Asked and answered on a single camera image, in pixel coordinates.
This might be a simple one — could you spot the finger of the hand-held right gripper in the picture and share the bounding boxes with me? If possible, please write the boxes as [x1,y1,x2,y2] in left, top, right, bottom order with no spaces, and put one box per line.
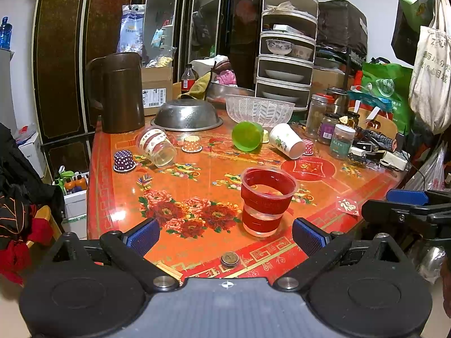
[386,189,451,206]
[362,200,451,240]

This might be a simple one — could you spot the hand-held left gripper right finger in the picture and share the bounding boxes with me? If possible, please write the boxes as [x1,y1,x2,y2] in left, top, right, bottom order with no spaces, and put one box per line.
[273,217,404,293]

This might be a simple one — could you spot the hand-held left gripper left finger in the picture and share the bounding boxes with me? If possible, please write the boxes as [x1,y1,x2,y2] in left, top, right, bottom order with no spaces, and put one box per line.
[53,217,180,293]

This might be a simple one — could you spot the red plastic cup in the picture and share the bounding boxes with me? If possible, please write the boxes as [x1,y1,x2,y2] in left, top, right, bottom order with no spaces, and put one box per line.
[240,168,299,237]

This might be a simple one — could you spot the purple dotted small cup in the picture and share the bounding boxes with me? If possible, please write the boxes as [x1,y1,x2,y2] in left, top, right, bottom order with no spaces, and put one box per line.
[113,150,136,173]

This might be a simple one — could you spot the clear glass cup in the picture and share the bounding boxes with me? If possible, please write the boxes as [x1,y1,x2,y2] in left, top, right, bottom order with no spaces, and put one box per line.
[136,127,177,168]

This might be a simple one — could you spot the white paper cup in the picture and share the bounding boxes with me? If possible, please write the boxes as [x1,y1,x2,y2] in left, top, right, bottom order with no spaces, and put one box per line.
[269,123,306,159]

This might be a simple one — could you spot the orange dotted small cup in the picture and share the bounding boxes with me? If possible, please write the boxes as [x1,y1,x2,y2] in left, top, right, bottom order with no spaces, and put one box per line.
[182,136,203,153]

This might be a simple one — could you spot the green plastic cup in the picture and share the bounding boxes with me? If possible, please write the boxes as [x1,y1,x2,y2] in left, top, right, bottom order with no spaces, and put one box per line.
[231,121,264,153]

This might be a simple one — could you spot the white plastic bag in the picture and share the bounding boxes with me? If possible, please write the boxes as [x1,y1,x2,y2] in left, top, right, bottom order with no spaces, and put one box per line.
[405,144,449,191]

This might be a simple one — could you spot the red paper sticker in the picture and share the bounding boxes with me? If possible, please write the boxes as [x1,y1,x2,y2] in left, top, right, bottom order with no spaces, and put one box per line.
[336,197,361,216]

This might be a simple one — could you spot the silver plastic bag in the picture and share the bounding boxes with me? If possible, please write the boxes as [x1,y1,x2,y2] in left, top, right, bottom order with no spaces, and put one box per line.
[410,246,446,284]

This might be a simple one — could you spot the box of bottles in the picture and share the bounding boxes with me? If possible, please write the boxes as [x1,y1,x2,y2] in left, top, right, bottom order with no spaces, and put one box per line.
[53,165,89,240]

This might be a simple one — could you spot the brown paper bag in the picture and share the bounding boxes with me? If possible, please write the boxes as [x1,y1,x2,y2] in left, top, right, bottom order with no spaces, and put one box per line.
[349,107,399,135]

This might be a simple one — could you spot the white lidded jar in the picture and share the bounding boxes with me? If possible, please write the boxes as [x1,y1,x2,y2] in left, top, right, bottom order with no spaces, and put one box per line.
[330,124,356,160]

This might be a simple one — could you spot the dark glass jar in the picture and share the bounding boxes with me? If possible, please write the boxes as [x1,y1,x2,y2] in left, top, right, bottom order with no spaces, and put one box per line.
[318,113,339,145]

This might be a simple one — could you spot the green shopping bag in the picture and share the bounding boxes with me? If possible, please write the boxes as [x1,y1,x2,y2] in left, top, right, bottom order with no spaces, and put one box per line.
[361,61,414,134]

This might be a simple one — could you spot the tall clear jar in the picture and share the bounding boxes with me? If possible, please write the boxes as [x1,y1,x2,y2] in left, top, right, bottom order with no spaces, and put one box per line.
[305,94,329,139]

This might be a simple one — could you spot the beige canvas tote bag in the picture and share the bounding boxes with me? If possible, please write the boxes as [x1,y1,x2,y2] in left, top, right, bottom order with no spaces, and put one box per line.
[409,0,451,134]

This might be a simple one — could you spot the steel colander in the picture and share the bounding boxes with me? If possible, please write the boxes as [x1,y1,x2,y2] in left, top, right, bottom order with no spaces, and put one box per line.
[151,99,224,132]

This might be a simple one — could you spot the dark clothing pile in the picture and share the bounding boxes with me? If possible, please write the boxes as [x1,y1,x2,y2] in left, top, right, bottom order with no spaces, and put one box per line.
[0,123,66,286]

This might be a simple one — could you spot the clear plastic basket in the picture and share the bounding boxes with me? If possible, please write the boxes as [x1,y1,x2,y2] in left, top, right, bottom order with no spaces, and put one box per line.
[225,94,296,128]

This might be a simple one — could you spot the white cardboard box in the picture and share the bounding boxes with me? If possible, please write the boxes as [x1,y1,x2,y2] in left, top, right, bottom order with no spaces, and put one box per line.
[16,127,48,178]

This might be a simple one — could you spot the brown plastic pitcher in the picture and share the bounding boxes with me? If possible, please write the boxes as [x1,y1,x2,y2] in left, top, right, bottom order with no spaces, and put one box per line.
[85,52,146,134]

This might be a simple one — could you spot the yellow green cloth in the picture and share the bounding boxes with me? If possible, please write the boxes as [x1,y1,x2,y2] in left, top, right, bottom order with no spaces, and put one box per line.
[178,73,213,100]

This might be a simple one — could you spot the black hanging bag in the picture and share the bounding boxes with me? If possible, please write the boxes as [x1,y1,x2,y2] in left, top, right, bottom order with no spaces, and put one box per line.
[391,3,434,66]

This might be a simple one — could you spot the dark soda bottle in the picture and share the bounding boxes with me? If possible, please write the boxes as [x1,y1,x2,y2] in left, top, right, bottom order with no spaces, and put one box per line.
[181,64,199,94]

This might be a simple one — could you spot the white plate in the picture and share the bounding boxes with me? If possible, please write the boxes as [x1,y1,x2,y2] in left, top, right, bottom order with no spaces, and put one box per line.
[264,70,306,81]

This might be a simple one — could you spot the steel bowl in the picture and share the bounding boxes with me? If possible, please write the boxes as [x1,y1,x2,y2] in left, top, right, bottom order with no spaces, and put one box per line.
[206,83,255,104]

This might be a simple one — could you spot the stacked drawer rack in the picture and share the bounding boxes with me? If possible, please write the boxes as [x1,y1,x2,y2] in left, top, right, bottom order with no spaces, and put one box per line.
[254,0,319,110]

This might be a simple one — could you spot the pink cloth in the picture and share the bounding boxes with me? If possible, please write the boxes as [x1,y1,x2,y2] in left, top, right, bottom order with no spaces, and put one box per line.
[215,70,237,86]

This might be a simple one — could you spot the black fabric bag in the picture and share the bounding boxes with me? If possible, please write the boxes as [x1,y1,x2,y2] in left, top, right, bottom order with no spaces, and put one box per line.
[317,0,369,57]

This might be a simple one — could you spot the dark wooden cabinet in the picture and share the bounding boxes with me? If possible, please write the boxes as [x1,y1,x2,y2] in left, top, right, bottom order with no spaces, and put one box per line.
[32,0,293,146]

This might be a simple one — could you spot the blue patterned bowl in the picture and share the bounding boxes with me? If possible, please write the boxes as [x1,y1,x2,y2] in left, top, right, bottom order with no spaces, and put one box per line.
[266,39,294,55]

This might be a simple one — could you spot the clear plastic packet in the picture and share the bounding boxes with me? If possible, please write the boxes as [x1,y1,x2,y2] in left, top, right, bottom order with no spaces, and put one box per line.
[117,4,146,57]

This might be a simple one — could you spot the blue water bottle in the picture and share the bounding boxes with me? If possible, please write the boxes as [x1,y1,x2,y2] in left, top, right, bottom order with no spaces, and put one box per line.
[0,16,13,50]

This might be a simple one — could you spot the black ribbed handle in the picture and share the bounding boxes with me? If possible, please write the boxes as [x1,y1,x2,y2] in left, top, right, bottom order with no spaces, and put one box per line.
[356,128,397,151]

